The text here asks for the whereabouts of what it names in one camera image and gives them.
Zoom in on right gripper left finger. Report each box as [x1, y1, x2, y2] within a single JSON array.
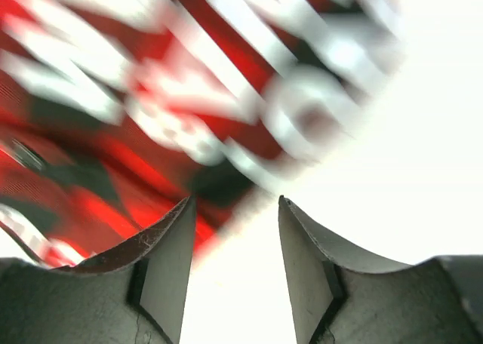
[[1, 198, 196, 343]]

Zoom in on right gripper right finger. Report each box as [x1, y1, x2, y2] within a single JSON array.
[[278, 198, 482, 344]]

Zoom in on red black plaid shirt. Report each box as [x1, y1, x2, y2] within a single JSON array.
[[1, 0, 401, 268]]

